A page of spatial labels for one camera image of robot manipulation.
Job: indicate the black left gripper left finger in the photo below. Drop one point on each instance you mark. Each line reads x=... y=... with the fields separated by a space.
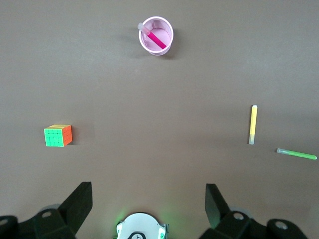
x=74 y=206

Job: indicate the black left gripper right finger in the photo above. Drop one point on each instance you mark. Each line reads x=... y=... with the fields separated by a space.
x=216 y=206

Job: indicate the pink marker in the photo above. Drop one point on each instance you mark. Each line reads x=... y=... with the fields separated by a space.
x=155 y=38

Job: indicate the colourful puzzle cube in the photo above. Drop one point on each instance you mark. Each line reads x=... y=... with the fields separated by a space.
x=53 y=137

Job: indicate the yellow marker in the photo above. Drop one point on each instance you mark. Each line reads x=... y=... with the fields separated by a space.
x=253 y=122

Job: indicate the green marker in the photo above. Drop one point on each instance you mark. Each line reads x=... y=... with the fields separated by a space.
x=299 y=154

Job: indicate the pink mesh cup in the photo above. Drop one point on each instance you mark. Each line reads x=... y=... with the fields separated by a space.
x=168 y=32

